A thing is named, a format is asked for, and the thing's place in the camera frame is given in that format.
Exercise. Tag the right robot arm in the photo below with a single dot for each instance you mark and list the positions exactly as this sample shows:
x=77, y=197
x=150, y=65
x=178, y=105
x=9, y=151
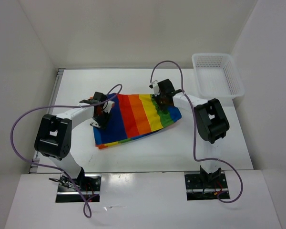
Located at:
x=210, y=122

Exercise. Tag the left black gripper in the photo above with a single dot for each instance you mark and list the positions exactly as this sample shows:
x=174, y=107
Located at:
x=103, y=124

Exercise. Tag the white plastic basket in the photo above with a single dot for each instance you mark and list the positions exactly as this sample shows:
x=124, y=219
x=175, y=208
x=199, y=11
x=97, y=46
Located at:
x=217, y=76

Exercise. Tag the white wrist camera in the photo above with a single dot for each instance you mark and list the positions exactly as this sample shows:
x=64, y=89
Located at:
x=154, y=85
x=108, y=106

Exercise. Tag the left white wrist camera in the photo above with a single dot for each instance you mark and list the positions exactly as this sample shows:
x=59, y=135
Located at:
x=108, y=106

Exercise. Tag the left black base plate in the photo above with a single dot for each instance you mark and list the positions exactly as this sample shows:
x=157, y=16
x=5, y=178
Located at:
x=67, y=193

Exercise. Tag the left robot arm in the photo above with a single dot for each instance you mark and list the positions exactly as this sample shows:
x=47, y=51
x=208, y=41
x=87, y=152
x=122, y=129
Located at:
x=54, y=141

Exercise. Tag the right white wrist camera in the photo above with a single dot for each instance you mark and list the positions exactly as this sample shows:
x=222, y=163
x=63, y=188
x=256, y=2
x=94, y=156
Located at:
x=154, y=85

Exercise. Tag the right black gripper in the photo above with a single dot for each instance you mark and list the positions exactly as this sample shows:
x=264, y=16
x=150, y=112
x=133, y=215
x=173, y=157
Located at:
x=161, y=107

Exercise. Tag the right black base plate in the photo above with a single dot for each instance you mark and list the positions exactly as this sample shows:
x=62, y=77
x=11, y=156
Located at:
x=197, y=190

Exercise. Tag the rainbow striped shorts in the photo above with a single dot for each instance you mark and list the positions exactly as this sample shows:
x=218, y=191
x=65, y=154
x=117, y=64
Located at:
x=134, y=116

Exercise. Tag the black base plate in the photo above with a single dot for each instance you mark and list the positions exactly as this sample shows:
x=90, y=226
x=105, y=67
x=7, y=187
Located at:
x=67, y=193
x=197, y=190

